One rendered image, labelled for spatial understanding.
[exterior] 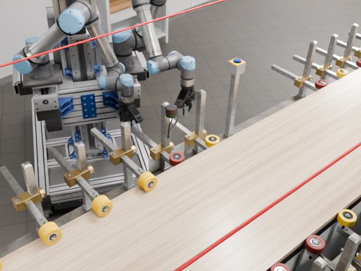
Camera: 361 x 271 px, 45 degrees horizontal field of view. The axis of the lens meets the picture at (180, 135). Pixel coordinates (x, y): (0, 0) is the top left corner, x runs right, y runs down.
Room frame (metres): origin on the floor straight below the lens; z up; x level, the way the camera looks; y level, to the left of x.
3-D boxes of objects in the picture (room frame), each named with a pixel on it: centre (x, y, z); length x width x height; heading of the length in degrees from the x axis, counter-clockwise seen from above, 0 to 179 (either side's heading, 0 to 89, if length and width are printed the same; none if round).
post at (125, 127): (1.70, 0.27, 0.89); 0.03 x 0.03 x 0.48; 41
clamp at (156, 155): (1.85, 0.10, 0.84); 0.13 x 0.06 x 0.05; 131
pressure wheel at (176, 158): (1.73, 0.01, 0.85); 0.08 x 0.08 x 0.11
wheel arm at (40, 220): (1.36, 0.68, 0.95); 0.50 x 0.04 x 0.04; 41
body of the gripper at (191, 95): (2.08, -0.03, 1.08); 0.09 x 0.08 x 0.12; 151
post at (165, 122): (1.87, 0.08, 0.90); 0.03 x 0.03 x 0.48; 41
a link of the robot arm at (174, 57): (2.15, 0.04, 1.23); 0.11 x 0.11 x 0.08; 33
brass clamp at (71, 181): (1.52, 0.47, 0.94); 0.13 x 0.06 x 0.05; 131
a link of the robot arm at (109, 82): (2.10, 0.40, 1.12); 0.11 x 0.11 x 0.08; 80
